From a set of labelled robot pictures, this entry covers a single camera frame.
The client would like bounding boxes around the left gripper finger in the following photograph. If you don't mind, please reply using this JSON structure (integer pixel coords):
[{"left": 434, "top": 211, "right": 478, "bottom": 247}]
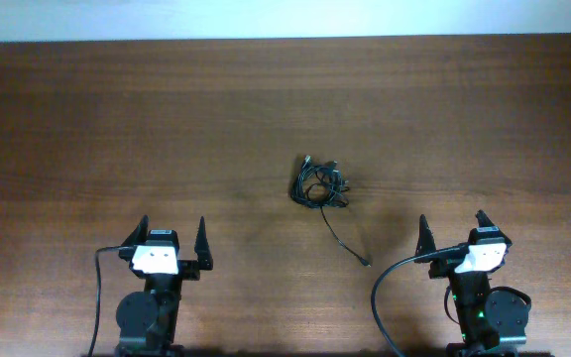
[
  {"left": 121, "top": 215, "right": 149, "bottom": 247},
  {"left": 194, "top": 217, "right": 213, "bottom": 271}
]

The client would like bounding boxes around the black cable bundle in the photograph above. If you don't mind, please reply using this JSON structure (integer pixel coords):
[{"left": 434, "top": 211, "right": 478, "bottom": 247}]
[{"left": 288, "top": 154, "right": 352, "bottom": 210}]

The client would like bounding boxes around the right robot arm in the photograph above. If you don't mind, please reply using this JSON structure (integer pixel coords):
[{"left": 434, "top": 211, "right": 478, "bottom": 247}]
[{"left": 415, "top": 210, "right": 531, "bottom": 356}]

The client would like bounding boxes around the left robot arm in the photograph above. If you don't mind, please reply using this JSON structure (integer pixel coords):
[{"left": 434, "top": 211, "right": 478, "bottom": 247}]
[{"left": 115, "top": 216, "right": 213, "bottom": 357}]

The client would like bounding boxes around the right camera cable black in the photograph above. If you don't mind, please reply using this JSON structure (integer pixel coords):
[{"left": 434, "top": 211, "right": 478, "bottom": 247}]
[{"left": 370, "top": 245, "right": 466, "bottom": 357}]

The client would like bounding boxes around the camera cable black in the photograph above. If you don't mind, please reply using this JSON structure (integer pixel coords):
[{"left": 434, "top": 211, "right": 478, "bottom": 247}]
[
  {"left": 370, "top": 245, "right": 466, "bottom": 357},
  {"left": 86, "top": 246, "right": 129, "bottom": 357}
]

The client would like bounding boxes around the left camera cable black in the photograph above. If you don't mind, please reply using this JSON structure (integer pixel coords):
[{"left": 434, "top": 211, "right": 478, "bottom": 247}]
[{"left": 86, "top": 246, "right": 129, "bottom": 357}]

